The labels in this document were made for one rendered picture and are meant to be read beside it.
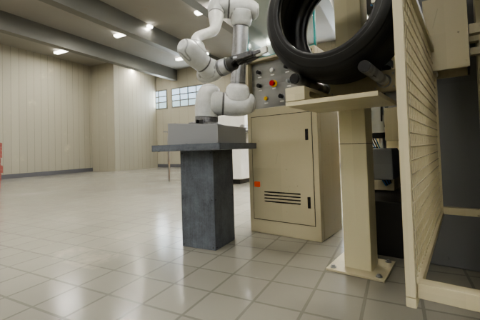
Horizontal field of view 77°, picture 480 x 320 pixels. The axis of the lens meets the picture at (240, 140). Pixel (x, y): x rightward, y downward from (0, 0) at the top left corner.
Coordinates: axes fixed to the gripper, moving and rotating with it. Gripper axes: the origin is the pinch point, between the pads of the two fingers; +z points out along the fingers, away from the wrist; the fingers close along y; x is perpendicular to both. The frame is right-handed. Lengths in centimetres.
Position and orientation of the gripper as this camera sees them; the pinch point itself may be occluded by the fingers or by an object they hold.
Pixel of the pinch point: (261, 51)
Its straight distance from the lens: 155.8
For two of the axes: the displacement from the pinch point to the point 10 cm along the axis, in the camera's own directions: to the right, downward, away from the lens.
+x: 1.6, 9.8, -1.0
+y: 5.8, -0.1, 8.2
